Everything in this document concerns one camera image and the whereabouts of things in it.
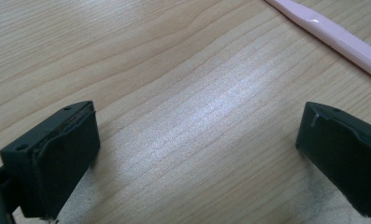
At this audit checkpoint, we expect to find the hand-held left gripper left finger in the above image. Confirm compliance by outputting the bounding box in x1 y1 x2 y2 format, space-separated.
0 100 101 220

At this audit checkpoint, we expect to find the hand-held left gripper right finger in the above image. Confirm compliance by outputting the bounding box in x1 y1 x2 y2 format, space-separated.
294 101 371 218

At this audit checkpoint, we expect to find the pink toothbrush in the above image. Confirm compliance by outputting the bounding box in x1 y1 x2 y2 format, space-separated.
264 0 371 83

